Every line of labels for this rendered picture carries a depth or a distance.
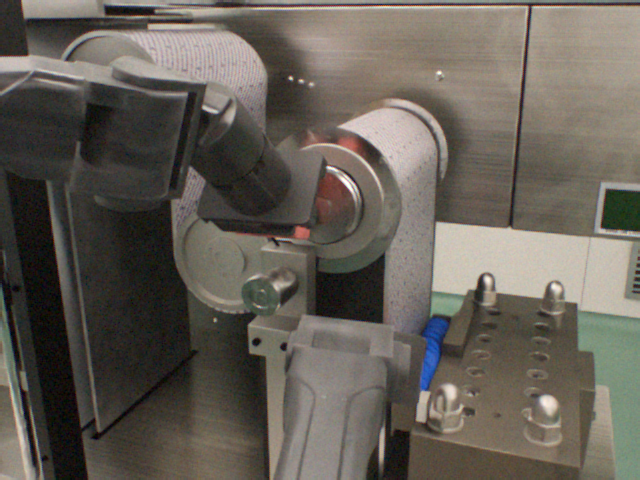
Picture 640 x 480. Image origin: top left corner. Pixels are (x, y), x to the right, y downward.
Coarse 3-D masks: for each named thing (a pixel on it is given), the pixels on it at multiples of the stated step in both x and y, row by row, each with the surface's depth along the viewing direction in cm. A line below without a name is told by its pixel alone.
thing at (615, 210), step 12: (612, 192) 85; (624, 192) 85; (612, 204) 86; (624, 204) 85; (636, 204) 85; (612, 216) 86; (624, 216) 86; (636, 216) 85; (624, 228) 86; (636, 228) 86
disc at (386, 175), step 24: (288, 144) 64; (312, 144) 63; (336, 144) 62; (360, 144) 61; (384, 168) 61; (384, 192) 62; (384, 216) 63; (288, 240) 67; (384, 240) 63; (336, 264) 66; (360, 264) 65
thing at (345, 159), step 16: (320, 144) 62; (336, 160) 62; (352, 160) 62; (368, 176) 62; (368, 192) 62; (368, 208) 63; (368, 224) 63; (304, 240) 66; (352, 240) 64; (368, 240) 64; (320, 256) 66; (336, 256) 65
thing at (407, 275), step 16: (432, 208) 85; (416, 224) 76; (432, 224) 86; (416, 240) 77; (432, 240) 87; (400, 256) 69; (416, 256) 78; (400, 272) 70; (416, 272) 79; (384, 288) 66; (400, 288) 71; (416, 288) 80; (384, 304) 66; (400, 304) 72; (416, 304) 81; (384, 320) 67; (400, 320) 73; (416, 320) 83
